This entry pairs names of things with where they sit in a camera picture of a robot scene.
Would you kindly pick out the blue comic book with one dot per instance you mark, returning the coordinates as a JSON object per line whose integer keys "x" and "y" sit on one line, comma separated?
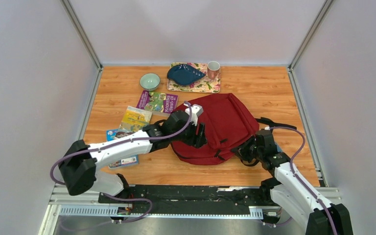
{"x": 124, "y": 158}

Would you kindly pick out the pink mug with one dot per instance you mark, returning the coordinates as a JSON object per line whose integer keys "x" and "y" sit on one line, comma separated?
{"x": 213, "y": 70}

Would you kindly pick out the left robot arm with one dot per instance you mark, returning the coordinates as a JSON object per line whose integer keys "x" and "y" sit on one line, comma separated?
{"x": 81, "y": 166}

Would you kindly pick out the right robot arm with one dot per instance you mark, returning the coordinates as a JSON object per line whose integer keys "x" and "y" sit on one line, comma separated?
{"x": 289, "y": 189}

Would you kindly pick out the yellow book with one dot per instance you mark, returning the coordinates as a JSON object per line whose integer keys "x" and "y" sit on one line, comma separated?
{"x": 135, "y": 119}

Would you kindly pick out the floral tray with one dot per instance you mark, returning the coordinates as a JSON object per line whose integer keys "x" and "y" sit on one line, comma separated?
{"x": 203, "y": 85}

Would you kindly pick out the light green bowl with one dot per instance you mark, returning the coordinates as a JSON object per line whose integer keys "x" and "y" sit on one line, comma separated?
{"x": 150, "y": 81}

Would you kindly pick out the red backpack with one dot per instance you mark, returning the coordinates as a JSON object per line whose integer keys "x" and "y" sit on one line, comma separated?
{"x": 229, "y": 129}

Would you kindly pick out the purple treehouse book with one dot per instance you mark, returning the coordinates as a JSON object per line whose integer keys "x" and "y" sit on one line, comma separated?
{"x": 158, "y": 103}

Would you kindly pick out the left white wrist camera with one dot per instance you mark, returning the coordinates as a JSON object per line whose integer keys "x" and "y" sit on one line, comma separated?
{"x": 193, "y": 111}

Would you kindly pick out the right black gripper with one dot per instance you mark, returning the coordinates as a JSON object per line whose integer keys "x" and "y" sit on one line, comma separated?
{"x": 241, "y": 149}

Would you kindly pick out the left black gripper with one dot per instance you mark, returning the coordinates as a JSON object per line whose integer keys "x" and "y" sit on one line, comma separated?
{"x": 197, "y": 141}

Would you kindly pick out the dark blue leaf plate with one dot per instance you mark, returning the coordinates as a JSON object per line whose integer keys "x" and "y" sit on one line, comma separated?
{"x": 184, "y": 74}

